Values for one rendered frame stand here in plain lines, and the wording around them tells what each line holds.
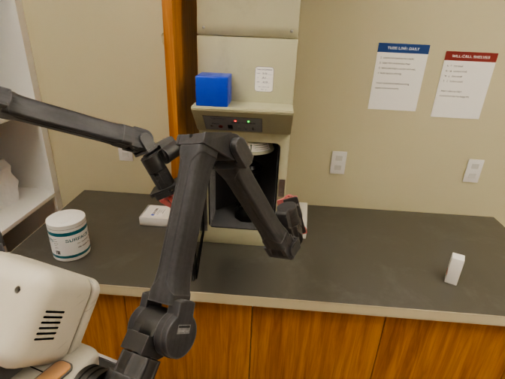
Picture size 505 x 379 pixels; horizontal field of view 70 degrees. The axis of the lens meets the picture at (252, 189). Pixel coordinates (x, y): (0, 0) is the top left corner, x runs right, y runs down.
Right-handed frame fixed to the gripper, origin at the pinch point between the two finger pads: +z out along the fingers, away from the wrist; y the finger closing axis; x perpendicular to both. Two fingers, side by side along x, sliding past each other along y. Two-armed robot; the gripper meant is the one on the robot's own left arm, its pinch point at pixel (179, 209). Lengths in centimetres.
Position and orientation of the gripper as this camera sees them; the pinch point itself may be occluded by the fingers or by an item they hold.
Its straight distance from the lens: 118.2
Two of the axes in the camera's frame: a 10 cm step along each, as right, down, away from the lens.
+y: -9.2, 3.6, 1.6
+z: 3.9, 8.3, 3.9
